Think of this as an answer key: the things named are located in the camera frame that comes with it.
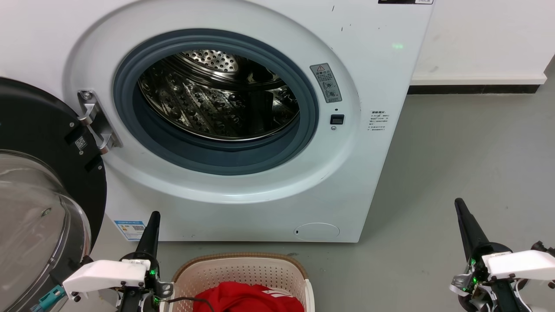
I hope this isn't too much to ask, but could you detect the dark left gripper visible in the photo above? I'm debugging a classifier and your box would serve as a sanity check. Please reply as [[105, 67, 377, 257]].
[[117, 212, 174, 312]]

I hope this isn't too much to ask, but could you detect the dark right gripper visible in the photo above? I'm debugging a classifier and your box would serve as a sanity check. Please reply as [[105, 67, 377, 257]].
[[450, 198, 529, 312]]

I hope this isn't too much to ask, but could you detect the red garment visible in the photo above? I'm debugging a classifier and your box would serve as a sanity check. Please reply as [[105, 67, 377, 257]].
[[193, 282, 305, 312]]

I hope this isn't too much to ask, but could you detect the cream plastic laundry basket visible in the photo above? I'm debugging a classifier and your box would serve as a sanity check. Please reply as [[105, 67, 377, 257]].
[[167, 253, 316, 312]]

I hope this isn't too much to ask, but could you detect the stainless steel washing machine drum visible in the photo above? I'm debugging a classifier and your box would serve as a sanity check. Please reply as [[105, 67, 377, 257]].
[[137, 50, 300, 141]]

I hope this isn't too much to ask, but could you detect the black washing machine door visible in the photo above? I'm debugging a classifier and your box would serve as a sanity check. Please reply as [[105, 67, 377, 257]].
[[0, 77, 108, 312]]

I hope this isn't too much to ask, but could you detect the blue energy label sticker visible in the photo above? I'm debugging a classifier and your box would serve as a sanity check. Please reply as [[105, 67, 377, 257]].
[[114, 220, 146, 241]]

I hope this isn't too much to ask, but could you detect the grey rubber door gasket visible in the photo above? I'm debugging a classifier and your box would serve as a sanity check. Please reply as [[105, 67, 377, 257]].
[[113, 29, 320, 176]]

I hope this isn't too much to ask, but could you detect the white front-load washing machine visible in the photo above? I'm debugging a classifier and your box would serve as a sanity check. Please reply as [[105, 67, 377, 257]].
[[0, 0, 434, 243]]

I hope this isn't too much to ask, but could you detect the silver metal door hinge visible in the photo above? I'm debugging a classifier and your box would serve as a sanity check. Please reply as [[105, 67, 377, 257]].
[[77, 90, 123, 154]]

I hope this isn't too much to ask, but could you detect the black baseboard strip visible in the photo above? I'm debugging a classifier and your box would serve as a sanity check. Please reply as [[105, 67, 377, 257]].
[[408, 84, 541, 95]]

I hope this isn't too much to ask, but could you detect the small printed text label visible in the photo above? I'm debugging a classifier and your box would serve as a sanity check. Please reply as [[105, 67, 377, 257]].
[[368, 110, 391, 132]]

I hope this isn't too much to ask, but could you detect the round white filter cover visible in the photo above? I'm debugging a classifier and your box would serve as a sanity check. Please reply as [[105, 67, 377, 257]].
[[294, 223, 340, 242]]

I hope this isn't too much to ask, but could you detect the grey warning sticker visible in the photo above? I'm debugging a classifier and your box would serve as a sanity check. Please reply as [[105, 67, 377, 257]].
[[310, 63, 343, 104]]

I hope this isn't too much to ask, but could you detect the thin black cable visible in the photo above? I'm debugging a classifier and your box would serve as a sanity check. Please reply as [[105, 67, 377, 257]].
[[167, 296, 215, 312]]

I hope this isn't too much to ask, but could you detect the teal cable connector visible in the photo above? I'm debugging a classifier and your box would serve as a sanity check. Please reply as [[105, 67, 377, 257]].
[[30, 286, 66, 312]]

